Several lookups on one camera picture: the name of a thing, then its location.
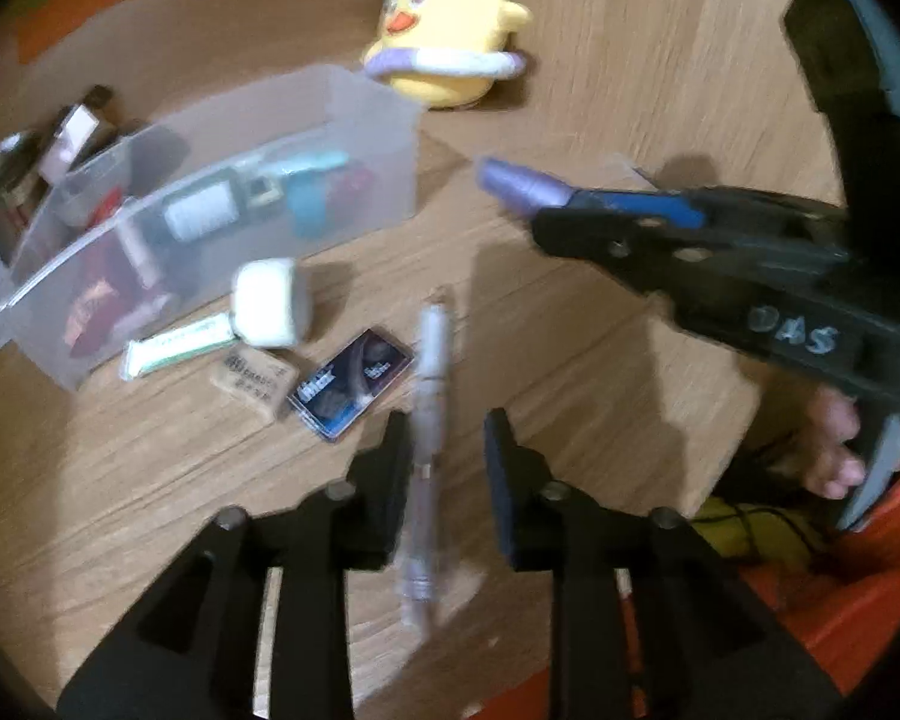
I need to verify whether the silver grey pen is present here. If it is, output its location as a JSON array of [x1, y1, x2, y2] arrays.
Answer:
[[400, 298, 453, 637]]

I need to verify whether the purple capped dark tube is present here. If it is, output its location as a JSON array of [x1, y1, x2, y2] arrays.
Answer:
[[476, 158, 575, 220]]

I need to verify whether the white green toothpaste tube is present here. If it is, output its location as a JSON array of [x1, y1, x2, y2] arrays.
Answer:
[[119, 314, 237, 380]]

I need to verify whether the red foil packet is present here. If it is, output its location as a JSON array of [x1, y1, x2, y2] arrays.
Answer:
[[62, 193, 133, 361]]

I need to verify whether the teal tape roll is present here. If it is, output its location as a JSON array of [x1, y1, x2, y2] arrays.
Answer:
[[258, 149, 349, 239]]

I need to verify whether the dark green glass bottle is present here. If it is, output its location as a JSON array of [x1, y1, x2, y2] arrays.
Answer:
[[146, 167, 247, 247]]

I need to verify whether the pink white-capped tube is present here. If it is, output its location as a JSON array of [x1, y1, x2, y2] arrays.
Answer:
[[116, 221, 176, 316]]

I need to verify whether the person right hand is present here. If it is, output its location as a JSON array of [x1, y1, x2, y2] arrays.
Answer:
[[777, 385, 866, 500]]

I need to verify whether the small dark blue packet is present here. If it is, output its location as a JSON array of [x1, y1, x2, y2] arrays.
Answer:
[[287, 328, 414, 442]]

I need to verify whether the beige eraser block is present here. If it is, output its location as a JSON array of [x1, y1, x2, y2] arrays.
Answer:
[[211, 344, 297, 422]]

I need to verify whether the white round jar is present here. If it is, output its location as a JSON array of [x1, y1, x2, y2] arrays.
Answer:
[[230, 259, 313, 348]]

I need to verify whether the yellow chick plush toy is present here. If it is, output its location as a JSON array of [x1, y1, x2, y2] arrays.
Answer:
[[361, 0, 532, 109]]

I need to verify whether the clear plastic storage bin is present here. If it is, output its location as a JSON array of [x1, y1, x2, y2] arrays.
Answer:
[[0, 65, 422, 390]]

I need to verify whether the small pink white box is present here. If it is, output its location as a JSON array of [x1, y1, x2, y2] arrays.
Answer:
[[37, 85, 116, 187]]

